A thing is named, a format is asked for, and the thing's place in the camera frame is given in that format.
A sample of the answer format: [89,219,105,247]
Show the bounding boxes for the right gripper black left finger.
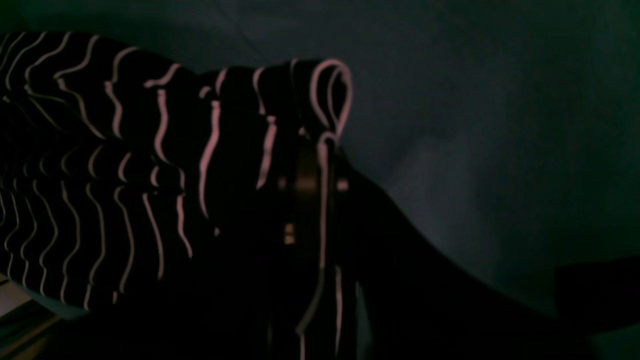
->
[50,145,321,360]

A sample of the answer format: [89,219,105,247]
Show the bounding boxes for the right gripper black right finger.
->
[333,156,595,360]

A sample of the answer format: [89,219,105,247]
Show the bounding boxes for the navy white striped t-shirt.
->
[0,31,361,360]

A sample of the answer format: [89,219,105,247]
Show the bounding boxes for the teal table cloth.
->
[1,0,639,360]

